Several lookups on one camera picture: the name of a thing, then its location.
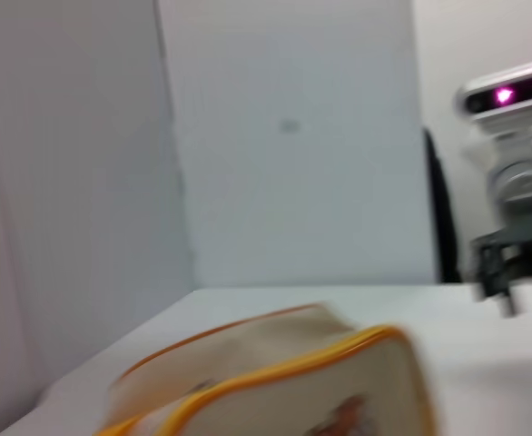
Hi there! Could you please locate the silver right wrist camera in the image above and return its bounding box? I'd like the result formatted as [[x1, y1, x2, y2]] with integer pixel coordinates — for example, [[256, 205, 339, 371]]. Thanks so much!
[[455, 53, 532, 134]]

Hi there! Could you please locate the black chair backrest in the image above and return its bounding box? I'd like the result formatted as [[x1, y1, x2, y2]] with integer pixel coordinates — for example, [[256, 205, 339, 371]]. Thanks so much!
[[421, 126, 461, 285]]

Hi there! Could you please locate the beige food bag orange trim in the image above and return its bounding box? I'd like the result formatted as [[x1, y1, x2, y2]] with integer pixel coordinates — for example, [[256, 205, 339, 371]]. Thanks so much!
[[95, 302, 435, 436]]

